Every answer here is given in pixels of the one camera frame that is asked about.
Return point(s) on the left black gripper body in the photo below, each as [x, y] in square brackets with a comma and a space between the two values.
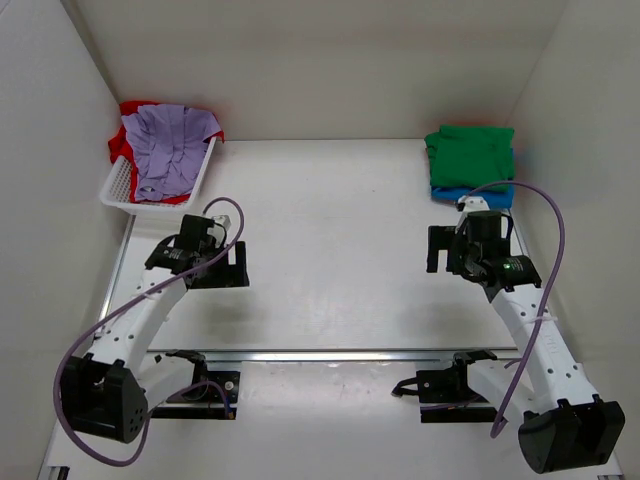
[228, 267]

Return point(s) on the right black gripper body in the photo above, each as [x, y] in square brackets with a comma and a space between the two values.
[441, 245]

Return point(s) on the purple t shirt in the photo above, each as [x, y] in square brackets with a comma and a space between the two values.
[165, 150]

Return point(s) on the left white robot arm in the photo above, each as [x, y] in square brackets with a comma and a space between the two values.
[110, 391]

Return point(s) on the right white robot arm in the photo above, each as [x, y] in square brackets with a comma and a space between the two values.
[562, 421]

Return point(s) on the green folded t shirt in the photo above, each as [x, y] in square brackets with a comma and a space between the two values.
[469, 156]

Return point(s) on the white plastic basket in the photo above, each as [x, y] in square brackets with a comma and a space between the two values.
[116, 190]

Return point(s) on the red t shirt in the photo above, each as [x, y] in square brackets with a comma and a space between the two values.
[120, 145]

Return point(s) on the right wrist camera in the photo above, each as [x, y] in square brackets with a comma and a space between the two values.
[472, 204]

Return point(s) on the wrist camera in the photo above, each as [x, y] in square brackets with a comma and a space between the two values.
[221, 224]
[472, 204]

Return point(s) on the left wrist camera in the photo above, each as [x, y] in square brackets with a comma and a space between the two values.
[221, 224]

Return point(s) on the aluminium rail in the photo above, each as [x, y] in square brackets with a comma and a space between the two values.
[330, 355]

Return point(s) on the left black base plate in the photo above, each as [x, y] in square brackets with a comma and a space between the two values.
[218, 400]

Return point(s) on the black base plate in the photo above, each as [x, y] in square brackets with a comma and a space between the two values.
[218, 400]
[444, 393]

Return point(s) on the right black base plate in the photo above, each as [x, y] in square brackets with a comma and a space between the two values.
[444, 393]

